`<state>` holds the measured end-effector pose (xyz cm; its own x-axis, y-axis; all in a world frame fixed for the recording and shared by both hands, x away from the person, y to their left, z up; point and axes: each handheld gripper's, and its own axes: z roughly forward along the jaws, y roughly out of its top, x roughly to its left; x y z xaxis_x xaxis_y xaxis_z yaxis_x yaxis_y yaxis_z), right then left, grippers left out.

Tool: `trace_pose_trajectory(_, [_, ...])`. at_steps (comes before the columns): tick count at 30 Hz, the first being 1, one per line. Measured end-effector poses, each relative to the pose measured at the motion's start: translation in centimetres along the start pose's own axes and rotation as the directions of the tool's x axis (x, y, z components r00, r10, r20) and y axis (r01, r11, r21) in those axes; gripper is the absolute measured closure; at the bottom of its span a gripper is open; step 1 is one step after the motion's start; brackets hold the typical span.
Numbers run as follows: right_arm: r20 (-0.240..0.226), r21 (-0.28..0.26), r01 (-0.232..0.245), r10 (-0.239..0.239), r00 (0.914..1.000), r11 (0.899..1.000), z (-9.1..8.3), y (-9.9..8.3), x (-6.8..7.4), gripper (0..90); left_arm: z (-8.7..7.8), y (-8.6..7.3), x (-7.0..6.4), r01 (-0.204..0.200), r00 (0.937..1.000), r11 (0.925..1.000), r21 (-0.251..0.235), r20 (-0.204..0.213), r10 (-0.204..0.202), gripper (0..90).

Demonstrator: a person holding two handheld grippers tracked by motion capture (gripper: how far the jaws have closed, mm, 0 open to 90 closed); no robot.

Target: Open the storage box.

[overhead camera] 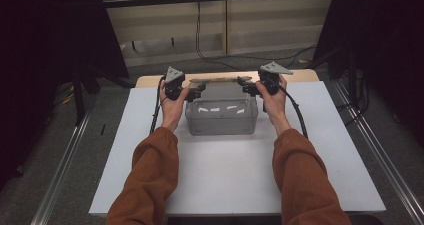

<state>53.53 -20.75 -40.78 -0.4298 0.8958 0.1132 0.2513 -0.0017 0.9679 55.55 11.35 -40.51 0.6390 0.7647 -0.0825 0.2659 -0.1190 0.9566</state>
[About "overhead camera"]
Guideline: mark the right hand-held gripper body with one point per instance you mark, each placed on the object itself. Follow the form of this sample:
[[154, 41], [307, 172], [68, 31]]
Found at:
[[270, 81]]

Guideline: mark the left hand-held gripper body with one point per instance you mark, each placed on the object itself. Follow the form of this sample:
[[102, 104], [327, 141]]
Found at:
[[175, 85]]

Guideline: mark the transparent grey box lid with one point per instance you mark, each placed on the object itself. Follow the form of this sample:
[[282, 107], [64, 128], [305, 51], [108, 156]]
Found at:
[[220, 90]]

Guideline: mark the transparent grey plastic box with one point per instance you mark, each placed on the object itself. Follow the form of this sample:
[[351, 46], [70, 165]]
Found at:
[[221, 121]]

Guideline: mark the person's left hand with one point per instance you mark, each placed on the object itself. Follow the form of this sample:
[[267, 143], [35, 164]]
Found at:
[[171, 111]]

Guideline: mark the person's right hand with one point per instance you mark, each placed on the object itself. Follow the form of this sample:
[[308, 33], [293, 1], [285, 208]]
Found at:
[[276, 108]]

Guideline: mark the white table sheet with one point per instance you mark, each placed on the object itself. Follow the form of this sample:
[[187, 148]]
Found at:
[[226, 171]]

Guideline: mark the black metal stand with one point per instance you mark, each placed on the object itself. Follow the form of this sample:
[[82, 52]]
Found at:
[[78, 98]]

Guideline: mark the black curtain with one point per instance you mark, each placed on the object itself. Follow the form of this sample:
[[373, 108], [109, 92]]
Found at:
[[383, 35], [43, 51]]

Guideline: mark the metal floor rail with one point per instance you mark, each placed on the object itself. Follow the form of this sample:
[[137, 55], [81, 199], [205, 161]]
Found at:
[[380, 151], [60, 171]]

